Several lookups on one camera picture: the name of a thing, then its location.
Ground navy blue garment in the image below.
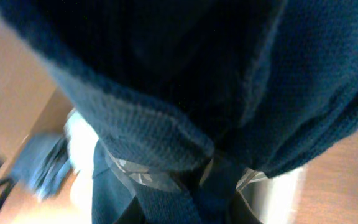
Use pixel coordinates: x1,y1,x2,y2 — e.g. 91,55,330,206
0,0,358,223

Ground clear plastic storage bin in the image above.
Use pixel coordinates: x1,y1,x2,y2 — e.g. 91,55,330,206
64,109,307,224

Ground light blue folded jeans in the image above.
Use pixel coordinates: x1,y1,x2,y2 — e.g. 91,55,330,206
10,133,71,201

